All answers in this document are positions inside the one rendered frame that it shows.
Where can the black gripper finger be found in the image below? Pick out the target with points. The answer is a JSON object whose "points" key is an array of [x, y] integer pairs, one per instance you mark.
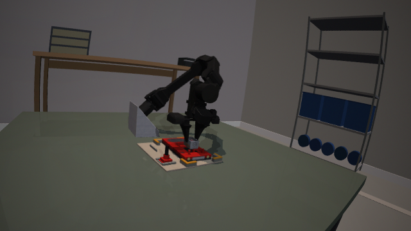
{"points": [[185, 130], [199, 129]]}

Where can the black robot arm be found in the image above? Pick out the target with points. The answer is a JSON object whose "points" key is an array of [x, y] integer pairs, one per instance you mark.
{"points": [[205, 66]]}

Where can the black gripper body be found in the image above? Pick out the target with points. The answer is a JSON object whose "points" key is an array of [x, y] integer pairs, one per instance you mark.
{"points": [[177, 118]]}

